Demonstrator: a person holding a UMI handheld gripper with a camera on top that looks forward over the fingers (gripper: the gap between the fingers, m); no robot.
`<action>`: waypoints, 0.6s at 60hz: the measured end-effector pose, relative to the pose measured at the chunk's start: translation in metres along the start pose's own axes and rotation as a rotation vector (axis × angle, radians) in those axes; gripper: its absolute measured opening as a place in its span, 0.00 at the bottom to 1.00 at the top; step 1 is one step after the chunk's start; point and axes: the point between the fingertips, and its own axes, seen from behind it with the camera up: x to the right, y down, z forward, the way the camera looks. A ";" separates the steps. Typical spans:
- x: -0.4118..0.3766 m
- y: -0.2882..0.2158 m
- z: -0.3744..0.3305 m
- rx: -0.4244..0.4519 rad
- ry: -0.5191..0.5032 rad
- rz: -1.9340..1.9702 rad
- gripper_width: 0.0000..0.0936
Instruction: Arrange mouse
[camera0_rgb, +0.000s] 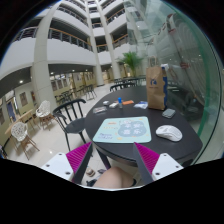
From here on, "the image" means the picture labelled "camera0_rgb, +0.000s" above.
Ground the green potted palm plant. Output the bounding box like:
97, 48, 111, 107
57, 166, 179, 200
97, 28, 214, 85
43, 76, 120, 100
118, 51, 143, 76

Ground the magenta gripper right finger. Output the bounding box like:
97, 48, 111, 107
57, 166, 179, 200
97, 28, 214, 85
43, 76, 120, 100
133, 143, 160, 185

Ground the black wooden chair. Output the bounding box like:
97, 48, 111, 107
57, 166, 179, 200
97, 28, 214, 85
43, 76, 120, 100
53, 98, 86, 143

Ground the clear plastic packet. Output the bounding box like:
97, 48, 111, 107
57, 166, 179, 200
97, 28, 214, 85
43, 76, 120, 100
93, 106, 107, 114

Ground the brown paper bag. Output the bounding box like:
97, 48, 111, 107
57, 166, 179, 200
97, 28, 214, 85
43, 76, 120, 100
146, 66, 166, 110

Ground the blue capped small bottle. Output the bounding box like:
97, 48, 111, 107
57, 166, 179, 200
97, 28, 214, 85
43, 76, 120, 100
118, 97, 123, 108

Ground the grey small pouch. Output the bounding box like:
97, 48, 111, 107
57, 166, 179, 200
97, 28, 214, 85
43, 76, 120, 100
162, 109, 176, 118

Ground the white small box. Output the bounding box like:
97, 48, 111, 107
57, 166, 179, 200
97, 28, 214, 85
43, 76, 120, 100
109, 103, 118, 108

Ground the white ornate chair near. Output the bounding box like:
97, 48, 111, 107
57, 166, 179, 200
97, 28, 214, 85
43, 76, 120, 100
11, 122, 38, 157

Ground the black chair behind table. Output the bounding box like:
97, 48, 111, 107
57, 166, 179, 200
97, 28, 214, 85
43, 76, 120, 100
110, 82, 136, 92

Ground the round black table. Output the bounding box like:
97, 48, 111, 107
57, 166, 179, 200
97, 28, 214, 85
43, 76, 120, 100
85, 86, 202, 168

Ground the light green mouse pad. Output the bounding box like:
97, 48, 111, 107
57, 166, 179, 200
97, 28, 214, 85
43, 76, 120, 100
93, 116, 152, 143

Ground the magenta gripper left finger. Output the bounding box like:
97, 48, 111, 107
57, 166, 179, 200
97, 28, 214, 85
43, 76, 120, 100
66, 142, 92, 184

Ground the white blue tissue packet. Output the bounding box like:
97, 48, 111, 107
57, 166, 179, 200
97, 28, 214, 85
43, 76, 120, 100
134, 101, 148, 109

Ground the white ornate chair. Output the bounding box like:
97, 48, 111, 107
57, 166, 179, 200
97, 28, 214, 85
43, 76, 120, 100
11, 122, 38, 157
36, 100, 54, 127

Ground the person's bare knee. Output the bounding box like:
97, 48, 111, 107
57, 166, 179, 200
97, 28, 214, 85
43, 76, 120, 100
94, 167, 137, 189

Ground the small white card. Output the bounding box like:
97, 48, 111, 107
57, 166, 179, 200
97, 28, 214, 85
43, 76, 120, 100
103, 101, 109, 106

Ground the orange flat packet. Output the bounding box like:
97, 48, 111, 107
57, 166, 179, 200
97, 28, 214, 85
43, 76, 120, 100
122, 100, 134, 105

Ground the white ornate chair far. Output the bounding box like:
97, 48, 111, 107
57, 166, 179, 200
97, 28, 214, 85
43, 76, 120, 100
36, 100, 54, 127

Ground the white computer mouse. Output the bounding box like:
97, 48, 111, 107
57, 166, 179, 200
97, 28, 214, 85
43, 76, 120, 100
156, 125, 183, 142

